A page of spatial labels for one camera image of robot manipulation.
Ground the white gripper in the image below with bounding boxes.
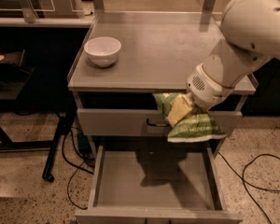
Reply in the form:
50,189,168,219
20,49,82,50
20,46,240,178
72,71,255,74
167,64,234,127

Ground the green jalapeno chip bag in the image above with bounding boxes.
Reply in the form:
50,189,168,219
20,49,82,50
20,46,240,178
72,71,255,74
153,92,227,143

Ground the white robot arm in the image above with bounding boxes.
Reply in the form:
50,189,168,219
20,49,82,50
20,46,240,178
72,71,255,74
167,0,280,127

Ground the grey drawer cabinet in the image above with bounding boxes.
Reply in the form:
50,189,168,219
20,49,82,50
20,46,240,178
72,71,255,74
66,10,259,224

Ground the closed top grey drawer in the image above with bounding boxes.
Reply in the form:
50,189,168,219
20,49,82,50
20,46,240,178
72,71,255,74
77,107,243,138

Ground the open middle grey drawer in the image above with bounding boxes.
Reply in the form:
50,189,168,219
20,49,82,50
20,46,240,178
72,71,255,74
76,144,243,224

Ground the white ceramic bowl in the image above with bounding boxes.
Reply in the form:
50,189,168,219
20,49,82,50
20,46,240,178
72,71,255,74
84,36,121,67

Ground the black side table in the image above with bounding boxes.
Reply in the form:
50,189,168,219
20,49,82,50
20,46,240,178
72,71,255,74
0,51,77,182

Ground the black drawer handle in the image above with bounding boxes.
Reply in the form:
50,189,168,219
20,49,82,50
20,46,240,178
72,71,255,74
146,119,170,127

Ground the black floor cable right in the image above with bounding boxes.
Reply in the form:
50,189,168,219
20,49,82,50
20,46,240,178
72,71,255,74
217,151,280,224

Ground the black floor cable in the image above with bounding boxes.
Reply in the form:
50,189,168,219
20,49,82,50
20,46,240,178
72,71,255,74
217,151,280,224
61,126,96,211

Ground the black floor cable left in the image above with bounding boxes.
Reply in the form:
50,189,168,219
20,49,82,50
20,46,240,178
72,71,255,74
61,126,96,211

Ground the white rail bar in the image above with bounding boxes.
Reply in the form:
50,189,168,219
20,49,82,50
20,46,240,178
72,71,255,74
0,17,94,28

